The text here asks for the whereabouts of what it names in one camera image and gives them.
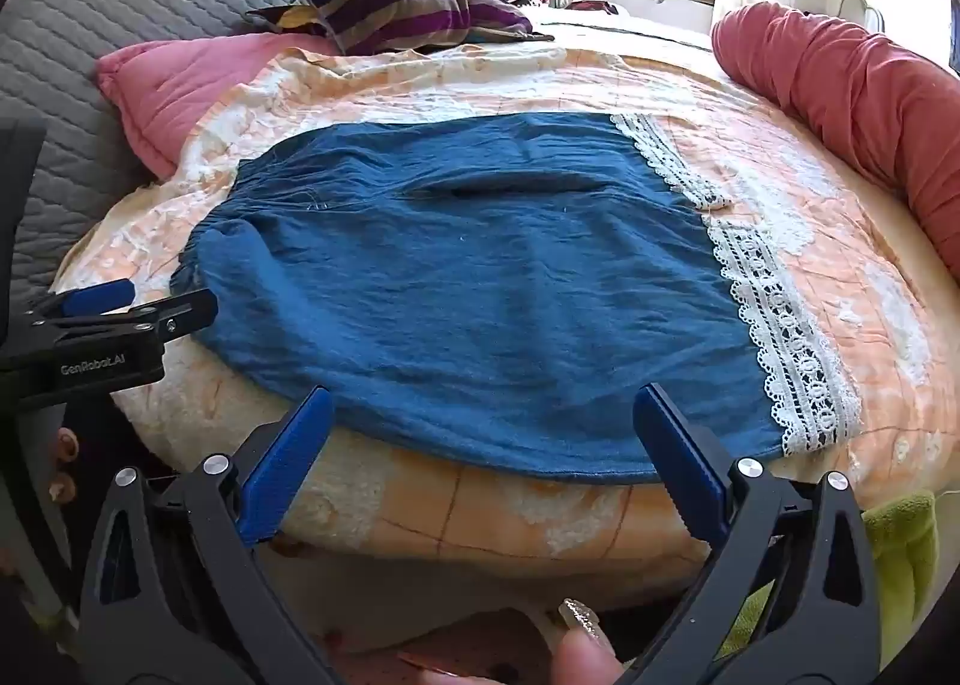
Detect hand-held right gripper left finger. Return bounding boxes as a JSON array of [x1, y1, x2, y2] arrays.
[[79, 385, 338, 685]]

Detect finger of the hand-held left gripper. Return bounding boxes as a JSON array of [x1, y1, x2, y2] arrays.
[[15, 289, 220, 356], [22, 278, 137, 323]]

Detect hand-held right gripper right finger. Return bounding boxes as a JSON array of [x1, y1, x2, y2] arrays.
[[632, 382, 882, 685]]

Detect blue pants with white lace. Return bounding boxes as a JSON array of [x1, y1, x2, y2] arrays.
[[171, 112, 863, 485]]

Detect person's left hand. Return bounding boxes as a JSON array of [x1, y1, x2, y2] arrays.
[[45, 426, 85, 506]]

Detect person's right hand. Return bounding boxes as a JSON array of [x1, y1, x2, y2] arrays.
[[420, 596, 627, 685]]

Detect pink pillow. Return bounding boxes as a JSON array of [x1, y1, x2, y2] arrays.
[[94, 32, 346, 180]]

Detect green towel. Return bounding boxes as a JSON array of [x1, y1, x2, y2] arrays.
[[716, 490, 940, 663]]

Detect orange and white floral blanket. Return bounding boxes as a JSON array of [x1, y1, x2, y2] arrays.
[[49, 43, 960, 570]]

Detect plaid purple blanket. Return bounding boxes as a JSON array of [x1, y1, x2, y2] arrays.
[[246, 0, 556, 56]]

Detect red rolled bolster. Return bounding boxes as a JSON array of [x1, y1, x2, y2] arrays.
[[711, 2, 960, 281]]

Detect white chair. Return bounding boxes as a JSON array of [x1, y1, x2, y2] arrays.
[[836, 0, 890, 35]]

